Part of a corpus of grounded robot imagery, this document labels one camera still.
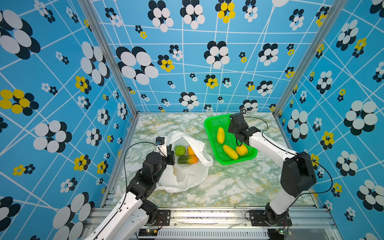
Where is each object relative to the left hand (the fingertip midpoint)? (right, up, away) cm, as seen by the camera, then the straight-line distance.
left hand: (171, 144), depth 74 cm
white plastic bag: (+3, -20, +10) cm, 23 cm away
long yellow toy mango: (+29, +3, +27) cm, 40 cm away
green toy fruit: (+2, -6, +19) cm, 20 cm away
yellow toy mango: (+34, -7, +20) cm, 40 cm away
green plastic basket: (+24, +10, +35) cm, 43 cm away
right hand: (+37, +10, +18) cm, 42 cm away
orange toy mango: (+7, -11, +17) cm, 21 cm away
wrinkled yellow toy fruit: (+41, -6, +18) cm, 45 cm away
